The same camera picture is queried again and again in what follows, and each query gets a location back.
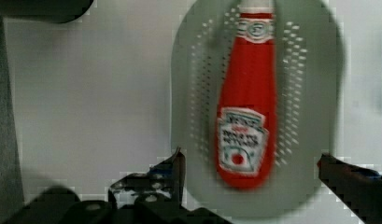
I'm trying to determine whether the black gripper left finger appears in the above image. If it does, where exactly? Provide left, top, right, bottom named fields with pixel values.
left=107, top=147, right=186, bottom=209

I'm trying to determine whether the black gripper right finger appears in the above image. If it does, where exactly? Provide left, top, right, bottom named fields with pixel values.
left=317, top=154, right=382, bottom=224

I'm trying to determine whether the red ketchup bottle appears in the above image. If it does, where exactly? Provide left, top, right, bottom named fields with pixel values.
left=215, top=0, right=277, bottom=190

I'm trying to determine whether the green oval strainer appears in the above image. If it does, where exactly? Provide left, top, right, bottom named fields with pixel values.
left=171, top=0, right=344, bottom=221

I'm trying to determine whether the black round pan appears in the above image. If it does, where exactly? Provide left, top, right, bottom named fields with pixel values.
left=0, top=0, right=94, bottom=23

